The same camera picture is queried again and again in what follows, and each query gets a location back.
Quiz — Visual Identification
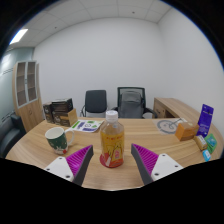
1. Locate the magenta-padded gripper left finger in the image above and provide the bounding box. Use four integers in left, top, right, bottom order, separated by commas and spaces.
43, 144, 95, 187

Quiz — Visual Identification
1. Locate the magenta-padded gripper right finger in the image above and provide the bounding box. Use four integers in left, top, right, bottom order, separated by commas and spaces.
130, 143, 184, 186

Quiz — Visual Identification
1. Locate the yellow tea drink bottle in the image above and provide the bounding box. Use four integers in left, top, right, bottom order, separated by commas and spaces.
99, 110, 126, 169

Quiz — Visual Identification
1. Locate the green and white mug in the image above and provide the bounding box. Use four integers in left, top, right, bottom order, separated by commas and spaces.
44, 126, 76, 156

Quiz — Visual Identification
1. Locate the clear sheet with circle print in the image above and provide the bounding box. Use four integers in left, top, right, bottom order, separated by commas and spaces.
155, 117, 188, 136

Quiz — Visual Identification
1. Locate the orange cardboard box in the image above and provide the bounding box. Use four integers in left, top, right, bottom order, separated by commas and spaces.
174, 121, 200, 142

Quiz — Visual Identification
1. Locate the small tan box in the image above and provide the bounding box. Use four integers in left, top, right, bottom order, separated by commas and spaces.
193, 134, 209, 152

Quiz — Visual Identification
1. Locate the small blue box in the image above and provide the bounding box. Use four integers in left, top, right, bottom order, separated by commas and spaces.
202, 149, 212, 163

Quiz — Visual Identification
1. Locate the white printed leaflet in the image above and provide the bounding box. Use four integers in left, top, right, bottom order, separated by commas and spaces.
69, 119, 105, 133

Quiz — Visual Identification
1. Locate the brown labelled cardboard box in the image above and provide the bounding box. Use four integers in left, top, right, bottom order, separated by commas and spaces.
52, 108, 79, 128

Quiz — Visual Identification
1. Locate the green flat box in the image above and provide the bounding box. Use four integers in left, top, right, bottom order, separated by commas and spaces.
203, 133, 218, 155

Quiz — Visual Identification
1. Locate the slim dark cardboard box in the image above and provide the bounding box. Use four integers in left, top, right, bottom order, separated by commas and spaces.
42, 101, 54, 124

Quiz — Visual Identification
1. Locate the low wooden side desk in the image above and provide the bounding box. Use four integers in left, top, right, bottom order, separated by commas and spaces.
152, 97, 202, 124

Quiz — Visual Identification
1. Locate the wooden glass-door shelf cabinet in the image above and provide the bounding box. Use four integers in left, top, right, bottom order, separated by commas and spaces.
11, 60, 45, 133

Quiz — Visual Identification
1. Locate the black striped cardboard box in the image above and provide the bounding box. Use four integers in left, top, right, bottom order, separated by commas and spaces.
50, 97, 74, 113

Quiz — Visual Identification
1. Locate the black leather sofa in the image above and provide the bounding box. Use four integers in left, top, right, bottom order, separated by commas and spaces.
0, 113, 27, 159

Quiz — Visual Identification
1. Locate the purple hanging package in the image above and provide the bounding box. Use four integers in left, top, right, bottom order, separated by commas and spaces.
196, 103, 215, 138

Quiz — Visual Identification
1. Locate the grey mesh office chair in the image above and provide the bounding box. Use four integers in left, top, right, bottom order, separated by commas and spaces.
111, 86, 159, 120

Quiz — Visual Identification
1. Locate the black padded office chair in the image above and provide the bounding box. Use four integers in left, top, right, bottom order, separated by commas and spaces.
79, 89, 109, 118

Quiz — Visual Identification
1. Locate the rectangular ceiling light panel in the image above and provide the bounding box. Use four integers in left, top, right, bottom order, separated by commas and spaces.
8, 28, 30, 46

